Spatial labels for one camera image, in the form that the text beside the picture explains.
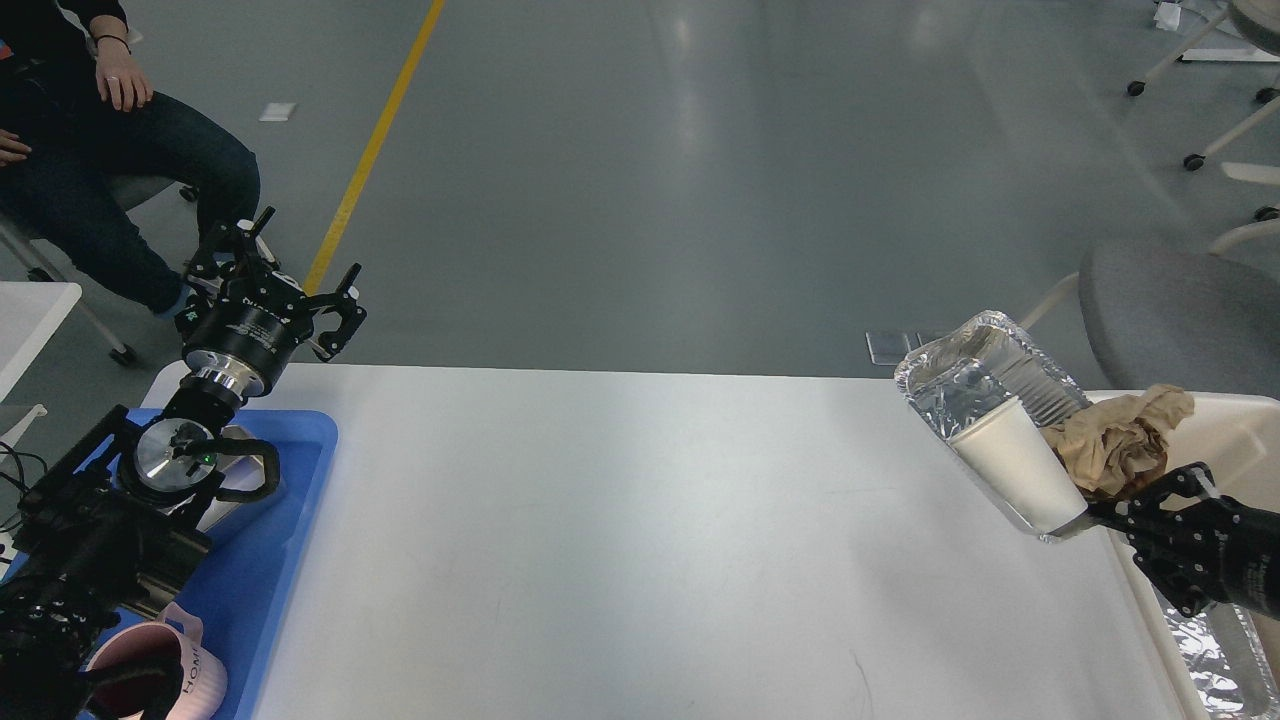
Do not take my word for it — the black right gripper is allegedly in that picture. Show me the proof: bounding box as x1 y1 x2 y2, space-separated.
1085 462 1279 618

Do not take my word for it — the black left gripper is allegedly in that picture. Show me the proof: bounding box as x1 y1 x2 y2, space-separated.
183 206 367 398

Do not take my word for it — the brown paper ball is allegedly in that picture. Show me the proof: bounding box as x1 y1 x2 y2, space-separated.
1039 384 1196 501

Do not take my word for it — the white paper cup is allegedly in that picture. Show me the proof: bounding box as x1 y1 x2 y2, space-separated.
947 396 1087 536

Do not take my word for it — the aluminium foil tray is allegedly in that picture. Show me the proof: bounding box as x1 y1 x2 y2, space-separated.
893 310 1101 544

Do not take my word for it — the pink ribbed mug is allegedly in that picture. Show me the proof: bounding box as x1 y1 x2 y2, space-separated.
86 602 227 719

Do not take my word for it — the stainless steel square dish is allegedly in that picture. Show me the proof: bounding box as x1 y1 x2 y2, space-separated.
196 455 285 543

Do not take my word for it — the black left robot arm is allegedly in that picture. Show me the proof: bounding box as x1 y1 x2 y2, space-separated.
3 208 367 719

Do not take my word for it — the white paper on floor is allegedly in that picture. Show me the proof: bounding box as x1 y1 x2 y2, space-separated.
259 102 297 123

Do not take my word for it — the white plastic bin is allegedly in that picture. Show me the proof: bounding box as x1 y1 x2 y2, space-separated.
1076 393 1277 719

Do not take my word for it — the grey office chair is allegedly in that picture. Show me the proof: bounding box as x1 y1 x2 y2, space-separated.
1018 241 1279 398

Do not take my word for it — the seated person in black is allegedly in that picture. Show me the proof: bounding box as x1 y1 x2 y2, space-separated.
1 1 261 316

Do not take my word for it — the white side table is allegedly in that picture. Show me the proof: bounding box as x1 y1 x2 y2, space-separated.
1 281 82 401

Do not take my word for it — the right floor outlet plate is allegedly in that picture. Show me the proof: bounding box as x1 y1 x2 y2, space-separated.
915 331 950 347

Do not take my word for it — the floor outlet plate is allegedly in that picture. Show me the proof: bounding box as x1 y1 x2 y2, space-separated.
865 331 918 366
915 331 950 347

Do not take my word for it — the left floor outlet plate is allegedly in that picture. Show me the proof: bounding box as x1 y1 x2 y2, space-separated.
865 331 918 366

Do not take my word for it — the blue plastic tray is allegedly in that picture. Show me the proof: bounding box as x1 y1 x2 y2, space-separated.
90 409 338 719

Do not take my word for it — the white chair legs top right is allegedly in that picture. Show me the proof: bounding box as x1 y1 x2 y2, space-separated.
1125 0 1280 256

